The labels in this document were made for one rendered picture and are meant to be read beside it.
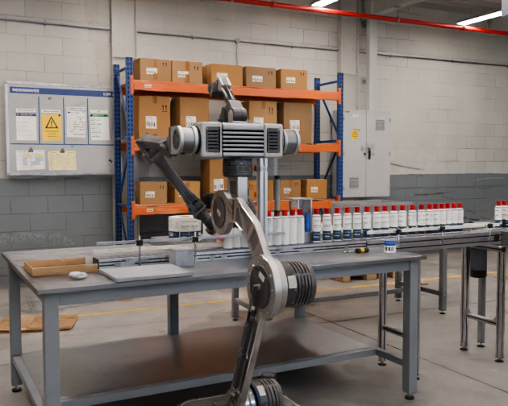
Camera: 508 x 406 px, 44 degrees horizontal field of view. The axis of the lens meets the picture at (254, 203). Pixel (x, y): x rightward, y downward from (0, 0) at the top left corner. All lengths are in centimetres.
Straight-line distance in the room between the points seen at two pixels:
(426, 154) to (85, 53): 525
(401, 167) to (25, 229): 539
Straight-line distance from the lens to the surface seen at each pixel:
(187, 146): 271
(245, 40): 853
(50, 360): 289
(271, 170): 343
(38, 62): 774
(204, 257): 342
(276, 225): 363
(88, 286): 282
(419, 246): 425
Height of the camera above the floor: 134
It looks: 3 degrees down
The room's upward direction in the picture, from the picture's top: straight up
